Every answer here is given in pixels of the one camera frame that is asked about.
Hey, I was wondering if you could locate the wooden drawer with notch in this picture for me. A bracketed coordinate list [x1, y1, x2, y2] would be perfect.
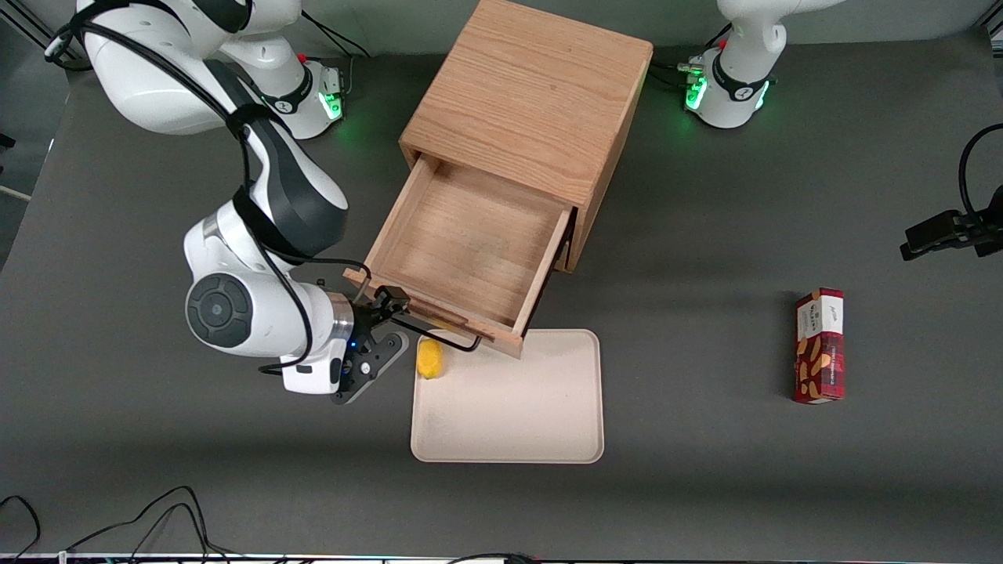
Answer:
[343, 153, 575, 360]

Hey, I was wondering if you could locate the wooden drawer cabinet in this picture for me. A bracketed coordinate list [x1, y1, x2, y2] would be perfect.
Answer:
[398, 0, 655, 273]

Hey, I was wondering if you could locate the beige plastic tray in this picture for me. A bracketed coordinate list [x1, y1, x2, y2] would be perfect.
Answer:
[410, 328, 605, 465]

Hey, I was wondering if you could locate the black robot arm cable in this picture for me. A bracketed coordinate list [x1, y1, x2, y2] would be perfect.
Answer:
[43, 0, 374, 378]

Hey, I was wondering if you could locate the dark metal frame bar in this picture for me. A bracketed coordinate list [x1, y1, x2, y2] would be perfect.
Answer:
[0, 0, 79, 63]

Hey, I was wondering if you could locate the red cookie box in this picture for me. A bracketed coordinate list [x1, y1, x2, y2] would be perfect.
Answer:
[792, 287, 847, 405]

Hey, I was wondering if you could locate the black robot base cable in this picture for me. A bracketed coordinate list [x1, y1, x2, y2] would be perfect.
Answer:
[649, 23, 733, 89]
[302, 9, 371, 99]

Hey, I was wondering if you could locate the black clamp with cable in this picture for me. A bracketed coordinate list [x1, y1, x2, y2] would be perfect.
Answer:
[900, 184, 1003, 262]

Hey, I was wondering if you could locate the yellow lemon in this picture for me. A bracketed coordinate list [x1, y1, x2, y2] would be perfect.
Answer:
[416, 338, 445, 381]

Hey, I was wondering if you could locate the black metal drawer handle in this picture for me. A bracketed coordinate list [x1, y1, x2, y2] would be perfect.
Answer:
[390, 312, 483, 353]

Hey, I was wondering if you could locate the black camera cable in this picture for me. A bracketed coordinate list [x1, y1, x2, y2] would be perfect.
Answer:
[959, 123, 1003, 220]

